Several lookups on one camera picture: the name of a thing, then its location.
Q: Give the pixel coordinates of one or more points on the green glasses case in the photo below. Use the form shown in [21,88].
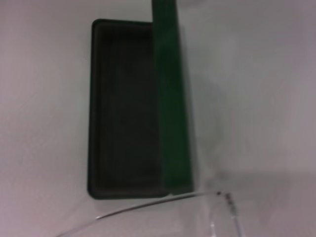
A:
[126,111]

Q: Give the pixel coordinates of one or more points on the clear white glasses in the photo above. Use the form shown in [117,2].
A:
[229,202]

